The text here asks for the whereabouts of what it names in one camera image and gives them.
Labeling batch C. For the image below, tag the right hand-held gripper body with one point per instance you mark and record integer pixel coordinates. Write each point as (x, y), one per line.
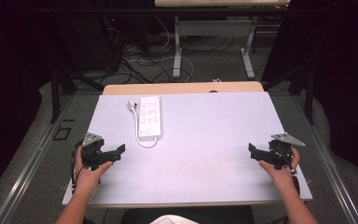
(282, 148)

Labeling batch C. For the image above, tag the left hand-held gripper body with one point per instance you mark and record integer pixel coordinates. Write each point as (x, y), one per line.
(90, 148)

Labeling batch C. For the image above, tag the person's right hand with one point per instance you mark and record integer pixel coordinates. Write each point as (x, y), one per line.
(281, 177)

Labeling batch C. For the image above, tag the person's left hand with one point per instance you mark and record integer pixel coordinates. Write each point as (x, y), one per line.
(88, 177)

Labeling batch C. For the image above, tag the white power strip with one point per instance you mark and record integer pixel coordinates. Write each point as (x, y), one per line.
(149, 116)

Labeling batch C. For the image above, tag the white power plug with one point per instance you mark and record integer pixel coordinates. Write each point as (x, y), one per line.
(131, 104)

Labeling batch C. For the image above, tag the person's dark clothing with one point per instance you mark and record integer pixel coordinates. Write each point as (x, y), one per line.
(217, 215)

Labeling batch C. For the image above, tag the white cloth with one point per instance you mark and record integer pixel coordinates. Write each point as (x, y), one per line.
(174, 219)

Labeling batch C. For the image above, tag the dark computer tower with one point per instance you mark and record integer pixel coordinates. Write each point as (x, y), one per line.
(93, 40)

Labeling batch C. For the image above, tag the white desk with metal legs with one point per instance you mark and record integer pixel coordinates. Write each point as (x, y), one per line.
(214, 28)

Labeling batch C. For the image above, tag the black floor socket frame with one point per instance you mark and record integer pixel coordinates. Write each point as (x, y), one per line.
(62, 133)

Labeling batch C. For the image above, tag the aluminium floor rail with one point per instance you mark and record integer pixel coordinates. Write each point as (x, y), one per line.
(332, 168)
(24, 168)

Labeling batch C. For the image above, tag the black metal stand frame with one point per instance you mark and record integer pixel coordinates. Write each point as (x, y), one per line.
(304, 87)
(59, 84)

